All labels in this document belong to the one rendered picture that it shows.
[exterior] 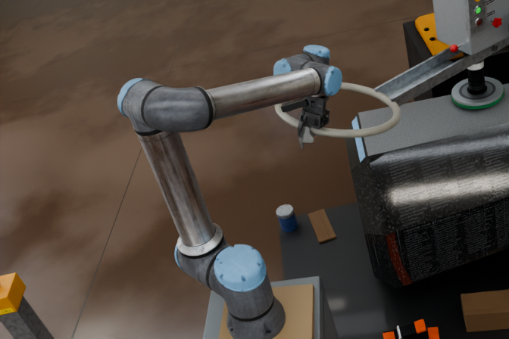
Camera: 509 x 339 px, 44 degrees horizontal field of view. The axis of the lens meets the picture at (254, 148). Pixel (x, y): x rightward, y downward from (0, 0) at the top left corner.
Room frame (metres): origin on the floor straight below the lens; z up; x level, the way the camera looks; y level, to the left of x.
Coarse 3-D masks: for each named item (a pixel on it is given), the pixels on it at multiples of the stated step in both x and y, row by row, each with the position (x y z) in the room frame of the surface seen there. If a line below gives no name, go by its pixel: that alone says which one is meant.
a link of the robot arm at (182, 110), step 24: (312, 72) 1.66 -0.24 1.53; (336, 72) 1.68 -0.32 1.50; (168, 96) 1.42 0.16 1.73; (192, 96) 1.42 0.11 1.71; (216, 96) 1.46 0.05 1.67; (240, 96) 1.49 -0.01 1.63; (264, 96) 1.53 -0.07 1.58; (288, 96) 1.57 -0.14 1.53; (168, 120) 1.39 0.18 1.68; (192, 120) 1.39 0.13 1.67
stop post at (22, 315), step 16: (0, 288) 1.72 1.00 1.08; (16, 288) 1.73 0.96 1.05; (0, 304) 1.67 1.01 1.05; (16, 304) 1.68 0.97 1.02; (0, 320) 1.70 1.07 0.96; (16, 320) 1.69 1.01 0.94; (32, 320) 1.72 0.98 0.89; (16, 336) 1.70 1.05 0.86; (32, 336) 1.69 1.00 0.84; (48, 336) 1.74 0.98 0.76
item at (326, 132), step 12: (348, 84) 2.24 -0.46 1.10; (384, 96) 2.10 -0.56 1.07; (276, 108) 2.04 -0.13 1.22; (396, 108) 1.98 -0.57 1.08; (288, 120) 1.94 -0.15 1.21; (396, 120) 1.88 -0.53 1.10; (312, 132) 1.85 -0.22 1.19; (324, 132) 1.83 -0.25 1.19; (336, 132) 1.81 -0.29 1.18; (348, 132) 1.81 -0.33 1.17; (360, 132) 1.80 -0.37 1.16; (372, 132) 1.81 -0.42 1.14
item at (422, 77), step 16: (448, 48) 2.24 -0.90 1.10; (496, 48) 2.15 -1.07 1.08; (432, 64) 2.21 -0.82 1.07; (448, 64) 2.19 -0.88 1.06; (464, 64) 2.12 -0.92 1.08; (400, 80) 2.17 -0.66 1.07; (416, 80) 2.16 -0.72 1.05; (432, 80) 2.09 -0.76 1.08; (400, 96) 2.05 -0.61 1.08; (416, 96) 2.06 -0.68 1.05
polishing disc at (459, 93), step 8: (464, 80) 2.31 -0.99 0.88; (488, 80) 2.25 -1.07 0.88; (496, 80) 2.23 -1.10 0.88; (456, 88) 2.27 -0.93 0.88; (464, 88) 2.25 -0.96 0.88; (488, 88) 2.19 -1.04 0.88; (496, 88) 2.17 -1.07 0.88; (456, 96) 2.21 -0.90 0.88; (464, 96) 2.19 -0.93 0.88; (472, 96) 2.17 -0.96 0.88; (480, 96) 2.15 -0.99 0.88; (488, 96) 2.14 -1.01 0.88; (496, 96) 2.12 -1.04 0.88; (464, 104) 2.15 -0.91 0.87; (472, 104) 2.12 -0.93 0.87; (480, 104) 2.11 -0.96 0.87
